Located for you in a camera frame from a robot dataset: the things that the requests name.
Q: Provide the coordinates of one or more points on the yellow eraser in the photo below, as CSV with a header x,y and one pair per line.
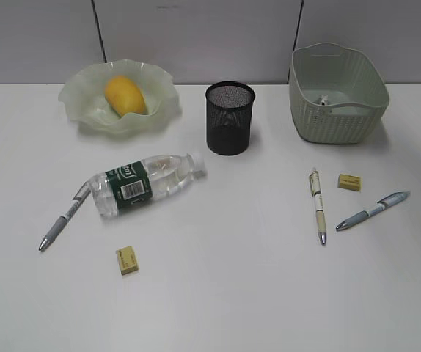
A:
x,y
349,182
127,260

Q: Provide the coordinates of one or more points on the green plastic woven basket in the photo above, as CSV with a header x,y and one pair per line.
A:
x,y
357,94

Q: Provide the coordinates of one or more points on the white waste paper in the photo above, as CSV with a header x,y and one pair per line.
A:
x,y
322,100

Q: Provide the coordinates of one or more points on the black mesh pen holder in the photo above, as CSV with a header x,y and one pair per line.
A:
x,y
228,117

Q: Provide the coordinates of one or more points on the yellow eraser right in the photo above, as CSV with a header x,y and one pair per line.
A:
x,y
349,182

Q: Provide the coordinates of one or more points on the cream white pen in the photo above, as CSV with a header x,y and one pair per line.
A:
x,y
315,189

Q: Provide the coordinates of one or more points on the clear water bottle green label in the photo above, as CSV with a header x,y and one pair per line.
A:
x,y
149,179

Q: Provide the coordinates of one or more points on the pale green wavy plate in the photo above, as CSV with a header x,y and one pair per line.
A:
x,y
85,102

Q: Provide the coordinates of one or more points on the blue grey pen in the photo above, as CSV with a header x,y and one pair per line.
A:
x,y
381,205

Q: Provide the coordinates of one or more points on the yellow eraser front left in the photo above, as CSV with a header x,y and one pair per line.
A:
x,y
127,260

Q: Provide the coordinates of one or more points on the grey white pen left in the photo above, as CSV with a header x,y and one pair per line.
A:
x,y
63,220

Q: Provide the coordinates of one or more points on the yellow mango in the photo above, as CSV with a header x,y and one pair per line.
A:
x,y
124,96

